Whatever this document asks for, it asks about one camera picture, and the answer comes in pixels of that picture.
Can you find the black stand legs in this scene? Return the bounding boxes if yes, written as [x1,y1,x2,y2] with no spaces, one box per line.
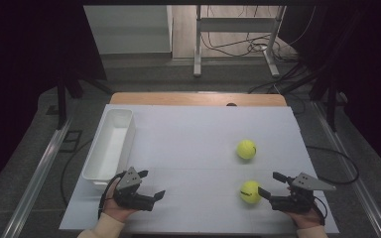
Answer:
[46,75,113,131]
[279,72,348,133]

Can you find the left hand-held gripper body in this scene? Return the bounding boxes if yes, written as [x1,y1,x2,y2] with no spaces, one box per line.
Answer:
[113,166,156,212]

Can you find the white metal stand frame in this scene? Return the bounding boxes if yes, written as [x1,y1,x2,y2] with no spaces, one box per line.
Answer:
[192,4,287,78]

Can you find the tangle of thin floor cables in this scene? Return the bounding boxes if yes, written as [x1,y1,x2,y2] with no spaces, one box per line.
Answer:
[200,4,317,63]

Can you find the person's right hand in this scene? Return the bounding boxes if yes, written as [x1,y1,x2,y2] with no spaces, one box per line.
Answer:
[286,208,323,230]

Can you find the white cabinet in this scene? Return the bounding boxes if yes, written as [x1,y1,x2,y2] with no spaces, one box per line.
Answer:
[83,4,174,56]

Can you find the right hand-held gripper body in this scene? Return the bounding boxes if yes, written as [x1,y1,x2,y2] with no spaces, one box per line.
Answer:
[270,172,337,213]

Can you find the bundle of black floor cables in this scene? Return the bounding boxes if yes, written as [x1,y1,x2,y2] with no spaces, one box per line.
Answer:
[247,62,312,95]

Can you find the black looped floor cable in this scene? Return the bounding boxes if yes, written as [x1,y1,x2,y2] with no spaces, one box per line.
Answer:
[306,145,360,185]

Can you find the person's left hand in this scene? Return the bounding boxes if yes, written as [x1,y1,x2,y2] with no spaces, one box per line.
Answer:
[102,178,138,223]

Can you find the white plastic bin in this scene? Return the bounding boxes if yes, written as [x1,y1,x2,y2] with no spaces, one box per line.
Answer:
[81,108,137,192]

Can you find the dark curtain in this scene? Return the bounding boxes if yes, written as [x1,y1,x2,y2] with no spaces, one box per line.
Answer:
[284,0,381,182]
[0,0,107,199]

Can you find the white table cover sheet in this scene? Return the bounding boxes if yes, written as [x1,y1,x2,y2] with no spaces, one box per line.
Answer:
[59,104,340,234]

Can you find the aluminium floor rail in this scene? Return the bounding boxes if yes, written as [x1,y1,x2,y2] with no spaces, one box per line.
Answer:
[312,101,381,238]
[1,118,73,238]

